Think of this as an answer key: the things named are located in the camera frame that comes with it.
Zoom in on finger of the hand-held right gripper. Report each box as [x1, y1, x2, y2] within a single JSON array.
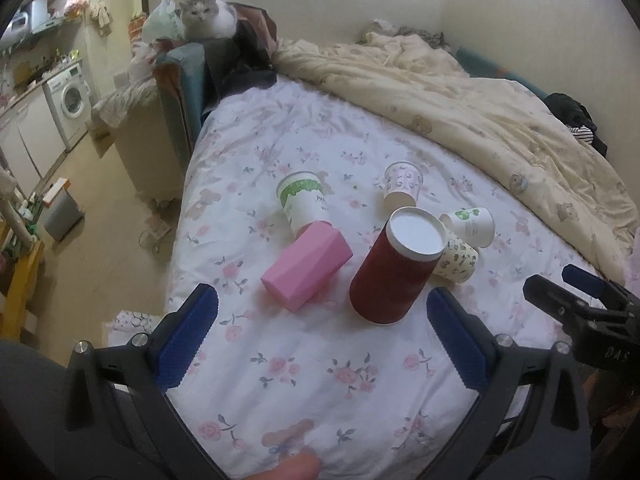
[[561, 263, 640, 313], [523, 274, 583, 332]]

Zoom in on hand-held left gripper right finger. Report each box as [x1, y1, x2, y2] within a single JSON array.
[[426, 287, 594, 480]]

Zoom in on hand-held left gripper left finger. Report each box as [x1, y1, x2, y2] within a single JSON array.
[[64, 283, 222, 480]]

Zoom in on white green-patterned paper cup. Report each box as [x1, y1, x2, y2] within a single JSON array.
[[432, 230, 479, 284]]

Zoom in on red paper cup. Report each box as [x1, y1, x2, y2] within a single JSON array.
[[349, 206, 448, 326]]

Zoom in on white green-leaf paper cup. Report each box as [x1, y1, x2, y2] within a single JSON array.
[[439, 206, 495, 249]]

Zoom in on pink plastic cup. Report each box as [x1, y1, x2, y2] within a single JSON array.
[[260, 221, 353, 310]]

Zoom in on small white pink-patterned cup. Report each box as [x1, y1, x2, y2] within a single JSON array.
[[383, 161, 425, 209]]

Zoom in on tall white green-print cup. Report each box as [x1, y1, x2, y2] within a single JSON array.
[[276, 171, 332, 239]]

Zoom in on person's left hand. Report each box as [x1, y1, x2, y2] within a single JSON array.
[[243, 456, 322, 480]]

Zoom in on patterned cloth on floor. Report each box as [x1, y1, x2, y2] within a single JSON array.
[[111, 309, 162, 337]]

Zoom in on floral bed sheet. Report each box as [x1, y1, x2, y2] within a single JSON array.
[[162, 76, 626, 480]]

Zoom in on black and striped clothing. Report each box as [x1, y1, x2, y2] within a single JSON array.
[[544, 92, 609, 157]]

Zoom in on yellow wooden stool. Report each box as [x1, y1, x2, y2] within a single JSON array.
[[0, 227, 46, 347]]

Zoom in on grey trash bin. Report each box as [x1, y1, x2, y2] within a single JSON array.
[[42, 186, 85, 242]]

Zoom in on beige duvet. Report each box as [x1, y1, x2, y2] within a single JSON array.
[[271, 29, 640, 288]]

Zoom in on teal mattress pad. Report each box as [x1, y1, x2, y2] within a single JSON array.
[[457, 45, 552, 100]]

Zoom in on teal armchair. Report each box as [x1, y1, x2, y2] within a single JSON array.
[[153, 40, 222, 157]]

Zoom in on white kitchen cabinet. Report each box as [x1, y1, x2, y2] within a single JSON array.
[[0, 89, 69, 197]]

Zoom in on white washing machine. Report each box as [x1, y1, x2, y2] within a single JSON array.
[[42, 59, 94, 147]]

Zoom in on dark clothes pile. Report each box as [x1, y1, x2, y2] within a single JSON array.
[[204, 2, 279, 100]]

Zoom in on grey crumpled cloth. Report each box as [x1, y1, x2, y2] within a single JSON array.
[[356, 19, 452, 54]]

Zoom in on white plastic bag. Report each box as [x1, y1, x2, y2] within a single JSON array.
[[142, 0, 184, 42]]

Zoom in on grey and white cat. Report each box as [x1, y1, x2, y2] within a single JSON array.
[[178, 0, 237, 41]]

